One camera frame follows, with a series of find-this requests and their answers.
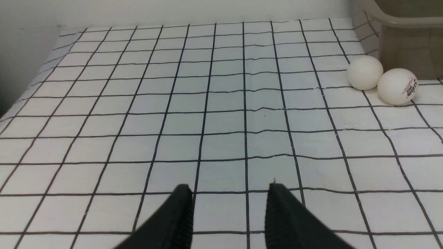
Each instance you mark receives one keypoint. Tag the white black-grid tablecloth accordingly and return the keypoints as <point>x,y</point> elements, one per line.
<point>117,117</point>

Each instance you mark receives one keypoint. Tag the olive green plastic bin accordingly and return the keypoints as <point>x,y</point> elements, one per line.
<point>402,34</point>

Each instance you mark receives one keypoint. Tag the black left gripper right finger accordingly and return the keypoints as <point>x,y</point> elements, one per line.
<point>289,225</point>

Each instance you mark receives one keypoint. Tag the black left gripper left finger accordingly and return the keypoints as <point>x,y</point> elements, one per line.
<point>170,227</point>

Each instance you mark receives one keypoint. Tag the white ball red logo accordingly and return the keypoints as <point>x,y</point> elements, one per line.
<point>397,86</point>

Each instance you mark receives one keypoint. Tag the plain white ball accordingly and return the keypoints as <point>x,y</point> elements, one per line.
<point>364,72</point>

